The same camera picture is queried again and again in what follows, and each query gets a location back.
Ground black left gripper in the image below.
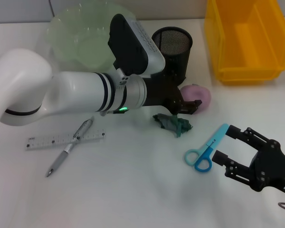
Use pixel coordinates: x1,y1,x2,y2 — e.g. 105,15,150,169
143,71,202,115

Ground clear plastic ruler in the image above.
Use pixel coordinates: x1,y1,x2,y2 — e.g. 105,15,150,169
25,129,107,151

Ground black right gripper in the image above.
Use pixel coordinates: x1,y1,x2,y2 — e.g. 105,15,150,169
212,124,285,197

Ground blue scissors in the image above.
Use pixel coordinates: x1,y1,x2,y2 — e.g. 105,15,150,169
184,123,230,173

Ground green plastic wrapper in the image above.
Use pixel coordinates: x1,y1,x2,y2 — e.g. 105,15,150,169
152,113,194,138

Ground pink peach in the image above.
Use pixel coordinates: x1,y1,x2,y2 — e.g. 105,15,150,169
180,84,212,115

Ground yellow plastic bin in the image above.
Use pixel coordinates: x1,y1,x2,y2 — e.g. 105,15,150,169
204,0,285,86

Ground translucent green fruit bowl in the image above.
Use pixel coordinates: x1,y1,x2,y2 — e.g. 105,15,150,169
46,6,136,70

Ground black mesh pen cup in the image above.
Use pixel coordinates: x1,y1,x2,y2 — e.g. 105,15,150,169
152,27,193,86

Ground silver ballpoint pen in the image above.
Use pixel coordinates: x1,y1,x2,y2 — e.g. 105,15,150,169
45,115,95,178

